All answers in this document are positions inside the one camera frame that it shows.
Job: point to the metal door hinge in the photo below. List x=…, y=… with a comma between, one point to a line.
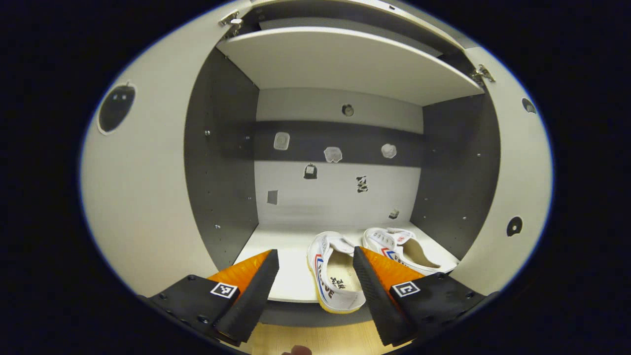
x=482, y=74
x=231, y=22

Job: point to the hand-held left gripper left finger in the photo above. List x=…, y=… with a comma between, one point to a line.
x=254, y=296

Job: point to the white shoe cabinet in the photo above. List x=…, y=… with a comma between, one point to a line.
x=335, y=197

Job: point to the white door with headphone sticker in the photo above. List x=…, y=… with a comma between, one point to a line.
x=517, y=162

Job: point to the white canvas shoe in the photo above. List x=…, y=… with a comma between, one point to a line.
x=325, y=256
x=394, y=241

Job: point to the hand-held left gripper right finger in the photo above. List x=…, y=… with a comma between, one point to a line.
x=372, y=296

